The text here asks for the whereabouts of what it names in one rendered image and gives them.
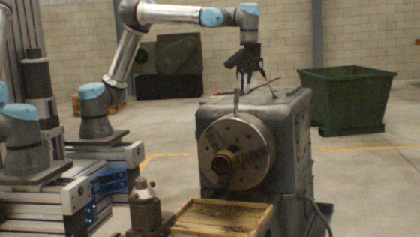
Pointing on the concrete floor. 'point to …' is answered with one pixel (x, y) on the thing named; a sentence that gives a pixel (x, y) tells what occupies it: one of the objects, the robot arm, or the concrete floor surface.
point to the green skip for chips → (347, 99)
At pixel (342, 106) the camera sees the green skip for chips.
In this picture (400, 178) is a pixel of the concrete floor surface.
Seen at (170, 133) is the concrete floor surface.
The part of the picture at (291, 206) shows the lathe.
